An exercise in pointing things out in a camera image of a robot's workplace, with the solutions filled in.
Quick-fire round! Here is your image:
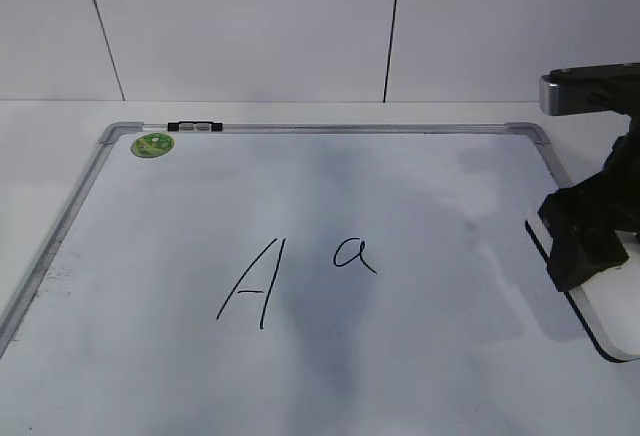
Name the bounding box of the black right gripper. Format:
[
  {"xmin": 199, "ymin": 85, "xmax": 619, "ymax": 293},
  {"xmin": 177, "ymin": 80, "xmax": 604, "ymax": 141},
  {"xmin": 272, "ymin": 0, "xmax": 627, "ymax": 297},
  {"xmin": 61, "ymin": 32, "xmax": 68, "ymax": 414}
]
[{"xmin": 537, "ymin": 111, "xmax": 639, "ymax": 292}]

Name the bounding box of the white rectangular board eraser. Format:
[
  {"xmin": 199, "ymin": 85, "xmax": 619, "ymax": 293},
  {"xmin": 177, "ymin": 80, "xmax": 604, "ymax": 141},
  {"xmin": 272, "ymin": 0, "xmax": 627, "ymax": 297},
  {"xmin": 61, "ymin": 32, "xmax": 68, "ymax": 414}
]
[{"xmin": 524, "ymin": 217, "xmax": 640, "ymax": 364}]

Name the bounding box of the green round magnet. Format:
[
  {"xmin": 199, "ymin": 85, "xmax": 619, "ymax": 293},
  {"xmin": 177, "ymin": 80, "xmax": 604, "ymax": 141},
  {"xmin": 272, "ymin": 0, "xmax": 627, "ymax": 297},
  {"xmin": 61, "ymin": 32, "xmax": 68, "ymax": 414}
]
[{"xmin": 130, "ymin": 133, "xmax": 175, "ymax": 159}]

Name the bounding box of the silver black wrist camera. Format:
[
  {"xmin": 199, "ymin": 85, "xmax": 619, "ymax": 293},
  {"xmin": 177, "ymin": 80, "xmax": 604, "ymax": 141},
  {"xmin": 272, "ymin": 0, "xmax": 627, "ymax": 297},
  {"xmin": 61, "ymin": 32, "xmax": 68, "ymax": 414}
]
[{"xmin": 539, "ymin": 62, "xmax": 639, "ymax": 117}]

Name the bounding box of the white board with aluminium frame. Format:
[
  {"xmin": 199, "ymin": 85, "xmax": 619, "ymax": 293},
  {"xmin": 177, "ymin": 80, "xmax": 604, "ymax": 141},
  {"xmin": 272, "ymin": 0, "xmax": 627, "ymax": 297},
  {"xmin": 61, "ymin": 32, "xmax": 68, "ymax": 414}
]
[{"xmin": 1, "ymin": 134, "xmax": 632, "ymax": 435}]

